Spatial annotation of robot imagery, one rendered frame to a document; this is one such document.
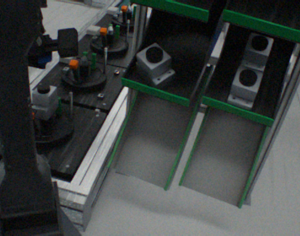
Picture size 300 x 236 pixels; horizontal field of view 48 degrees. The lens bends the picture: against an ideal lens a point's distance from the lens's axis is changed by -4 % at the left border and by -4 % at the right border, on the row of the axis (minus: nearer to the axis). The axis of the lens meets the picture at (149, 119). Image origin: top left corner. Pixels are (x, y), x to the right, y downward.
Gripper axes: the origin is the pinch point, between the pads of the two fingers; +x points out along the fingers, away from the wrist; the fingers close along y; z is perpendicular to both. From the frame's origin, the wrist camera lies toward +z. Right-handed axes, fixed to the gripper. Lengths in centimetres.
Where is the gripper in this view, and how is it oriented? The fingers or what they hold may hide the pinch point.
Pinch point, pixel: (39, 59)
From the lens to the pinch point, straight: 78.0
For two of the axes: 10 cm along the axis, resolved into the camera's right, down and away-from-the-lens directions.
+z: -1.0, -9.3, 3.5
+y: -9.9, 1.0, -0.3
